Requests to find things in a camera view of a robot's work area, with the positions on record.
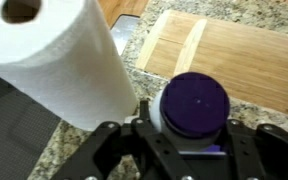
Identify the white bottle with purple cap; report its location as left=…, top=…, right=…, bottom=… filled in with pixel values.
left=149, top=71, right=231, bottom=155

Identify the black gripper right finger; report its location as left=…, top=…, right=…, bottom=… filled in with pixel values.
left=221, top=118, right=288, bottom=180

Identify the bamboo cutting board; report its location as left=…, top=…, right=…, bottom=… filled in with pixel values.
left=135, top=9, right=288, bottom=120

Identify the white paper towel roll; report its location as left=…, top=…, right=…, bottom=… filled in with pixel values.
left=0, top=0, right=139, bottom=132

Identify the dark grey floor mat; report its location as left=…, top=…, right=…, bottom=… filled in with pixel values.
left=0, top=65, right=62, bottom=180

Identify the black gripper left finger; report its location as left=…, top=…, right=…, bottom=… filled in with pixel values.
left=50, top=99, right=192, bottom=180

